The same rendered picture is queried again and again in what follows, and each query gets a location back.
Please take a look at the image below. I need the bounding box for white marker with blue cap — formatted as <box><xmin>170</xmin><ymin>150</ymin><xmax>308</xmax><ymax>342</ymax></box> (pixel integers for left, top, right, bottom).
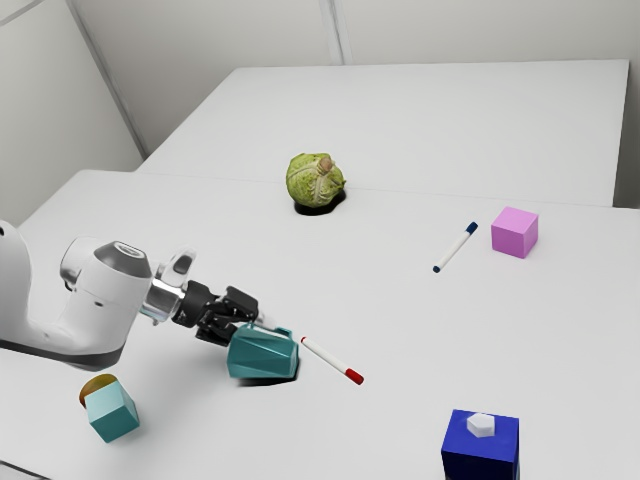
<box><xmin>432</xmin><ymin>221</ymin><xmax>480</xmax><ymax>274</ymax></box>

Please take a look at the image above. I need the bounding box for pink cube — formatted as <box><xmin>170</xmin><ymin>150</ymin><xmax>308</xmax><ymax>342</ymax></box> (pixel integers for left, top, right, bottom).
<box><xmin>490</xmin><ymin>205</ymin><xmax>540</xmax><ymax>260</ymax></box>

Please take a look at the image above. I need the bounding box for blue carton with white cap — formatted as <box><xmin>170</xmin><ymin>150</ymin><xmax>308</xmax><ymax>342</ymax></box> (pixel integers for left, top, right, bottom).
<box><xmin>440</xmin><ymin>409</ymin><xmax>521</xmax><ymax>480</ymax></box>

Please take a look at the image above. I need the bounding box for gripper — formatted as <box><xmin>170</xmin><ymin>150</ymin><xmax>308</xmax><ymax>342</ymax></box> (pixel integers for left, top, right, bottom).
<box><xmin>171</xmin><ymin>279</ymin><xmax>262</xmax><ymax>348</ymax></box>

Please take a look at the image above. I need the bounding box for teal faceted mug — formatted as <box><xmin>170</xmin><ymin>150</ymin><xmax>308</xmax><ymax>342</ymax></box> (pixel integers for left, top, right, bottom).
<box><xmin>226</xmin><ymin>322</ymin><xmax>301</xmax><ymax>381</ymax></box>

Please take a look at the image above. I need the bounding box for orange brown round fruit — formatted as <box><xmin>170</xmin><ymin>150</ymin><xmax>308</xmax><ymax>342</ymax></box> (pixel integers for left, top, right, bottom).
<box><xmin>78</xmin><ymin>373</ymin><xmax>119</xmax><ymax>409</ymax></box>

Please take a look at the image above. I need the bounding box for teal cube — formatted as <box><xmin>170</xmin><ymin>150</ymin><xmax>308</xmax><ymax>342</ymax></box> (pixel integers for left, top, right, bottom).
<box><xmin>83</xmin><ymin>379</ymin><xmax>141</xmax><ymax>445</ymax></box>

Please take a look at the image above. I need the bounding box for green cabbage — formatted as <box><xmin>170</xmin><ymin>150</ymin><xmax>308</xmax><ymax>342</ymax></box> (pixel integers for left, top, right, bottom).
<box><xmin>285</xmin><ymin>152</ymin><xmax>348</xmax><ymax>209</ymax></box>

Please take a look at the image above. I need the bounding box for white marker with red cap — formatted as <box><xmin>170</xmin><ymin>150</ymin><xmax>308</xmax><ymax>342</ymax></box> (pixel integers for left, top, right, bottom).
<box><xmin>300</xmin><ymin>335</ymin><xmax>365</xmax><ymax>387</ymax></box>

